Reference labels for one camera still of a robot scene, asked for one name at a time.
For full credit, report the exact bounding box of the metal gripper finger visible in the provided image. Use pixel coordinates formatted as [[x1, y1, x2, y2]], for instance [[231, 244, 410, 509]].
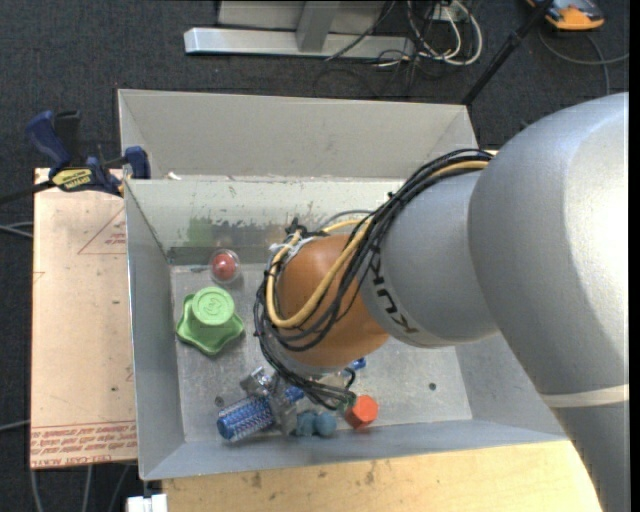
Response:
[[272, 398, 301, 436], [239, 366, 275, 399]]

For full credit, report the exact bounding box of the teal rubber toy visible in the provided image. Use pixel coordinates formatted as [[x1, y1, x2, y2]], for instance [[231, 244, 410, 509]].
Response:
[[293, 411, 338, 439]]

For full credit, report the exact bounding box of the blue bristled roller brush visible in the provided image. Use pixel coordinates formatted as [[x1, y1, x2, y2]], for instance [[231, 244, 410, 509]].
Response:
[[216, 385, 305, 442]]

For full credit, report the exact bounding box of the orange-red hexagonal block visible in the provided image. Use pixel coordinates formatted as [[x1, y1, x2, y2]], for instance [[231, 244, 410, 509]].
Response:
[[344, 394, 380, 430]]

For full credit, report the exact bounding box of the green plastic cup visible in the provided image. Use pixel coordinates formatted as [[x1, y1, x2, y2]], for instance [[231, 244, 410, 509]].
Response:
[[174, 285, 246, 357]]

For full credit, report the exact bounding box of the red ball in clear dome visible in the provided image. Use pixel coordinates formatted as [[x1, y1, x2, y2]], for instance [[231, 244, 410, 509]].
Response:
[[209, 247, 242, 286]]

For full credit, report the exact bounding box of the brown cardboard board, red print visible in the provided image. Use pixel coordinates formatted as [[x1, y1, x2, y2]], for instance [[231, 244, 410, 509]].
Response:
[[29, 167, 139, 471]]

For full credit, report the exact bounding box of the grey metal bin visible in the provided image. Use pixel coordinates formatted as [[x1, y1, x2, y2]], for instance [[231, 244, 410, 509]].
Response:
[[117, 88, 570, 482]]

